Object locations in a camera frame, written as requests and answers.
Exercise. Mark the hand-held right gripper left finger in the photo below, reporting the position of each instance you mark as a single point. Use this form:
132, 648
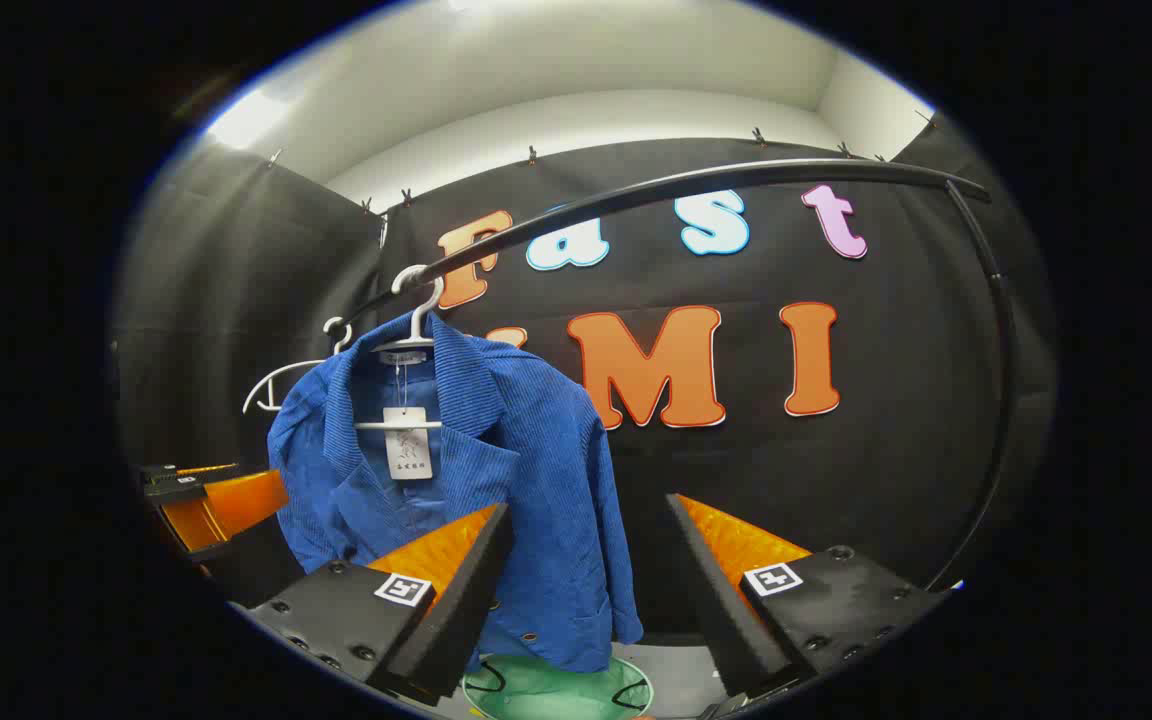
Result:
466, 610

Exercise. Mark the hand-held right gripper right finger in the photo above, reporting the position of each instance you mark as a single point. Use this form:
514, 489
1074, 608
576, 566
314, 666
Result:
726, 620

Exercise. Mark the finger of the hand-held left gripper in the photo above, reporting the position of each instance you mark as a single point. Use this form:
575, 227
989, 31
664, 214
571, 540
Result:
226, 505

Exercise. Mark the green laundry hamper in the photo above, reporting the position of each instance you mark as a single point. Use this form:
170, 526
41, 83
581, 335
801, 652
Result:
556, 695

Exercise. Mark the white clothes hanger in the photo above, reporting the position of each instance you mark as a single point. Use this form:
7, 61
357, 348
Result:
281, 371
420, 318

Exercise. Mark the black backdrop cloth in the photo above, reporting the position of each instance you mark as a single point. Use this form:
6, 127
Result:
886, 450
216, 300

